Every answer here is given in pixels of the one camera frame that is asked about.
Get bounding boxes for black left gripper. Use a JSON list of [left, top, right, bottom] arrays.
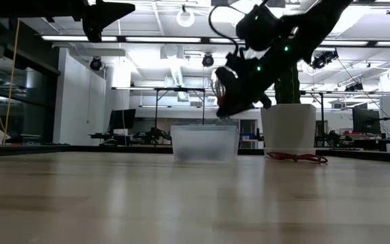
[[79, 0, 136, 43]]

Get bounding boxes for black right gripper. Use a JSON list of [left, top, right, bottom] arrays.
[[214, 50, 296, 119]]

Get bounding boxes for white cable with red tie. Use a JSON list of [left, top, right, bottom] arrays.
[[211, 69, 227, 106]]

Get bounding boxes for red braided USB-C cable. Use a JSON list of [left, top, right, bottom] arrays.
[[265, 151, 329, 165]]

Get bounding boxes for green cactus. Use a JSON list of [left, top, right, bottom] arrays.
[[274, 60, 302, 105]]

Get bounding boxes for clear plastic container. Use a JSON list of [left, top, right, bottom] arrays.
[[170, 125, 240, 163]]

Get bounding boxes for white hexagonal plant pot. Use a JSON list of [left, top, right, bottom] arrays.
[[261, 103, 317, 157]]

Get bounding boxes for distant black robot equipment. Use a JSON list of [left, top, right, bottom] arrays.
[[132, 127, 172, 146]]

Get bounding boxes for black computer monitor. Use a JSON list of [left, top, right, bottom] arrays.
[[352, 107, 381, 135], [108, 108, 137, 131]]

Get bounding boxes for distant dark desk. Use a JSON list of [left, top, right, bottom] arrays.
[[89, 133, 133, 146]]

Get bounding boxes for distant cluttered desk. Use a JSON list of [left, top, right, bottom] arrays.
[[316, 130, 390, 152]]

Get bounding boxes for black ceiling camera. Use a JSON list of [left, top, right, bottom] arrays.
[[89, 56, 103, 71], [201, 53, 215, 68], [311, 49, 339, 70]]

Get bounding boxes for tall black frame table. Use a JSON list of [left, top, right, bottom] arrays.
[[111, 86, 207, 131]]

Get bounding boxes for white ring light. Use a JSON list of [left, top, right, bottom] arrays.
[[176, 8, 196, 28]]

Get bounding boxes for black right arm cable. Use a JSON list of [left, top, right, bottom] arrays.
[[208, 3, 242, 57]]

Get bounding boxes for yellow extension cord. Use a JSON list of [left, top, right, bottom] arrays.
[[0, 18, 21, 145]]

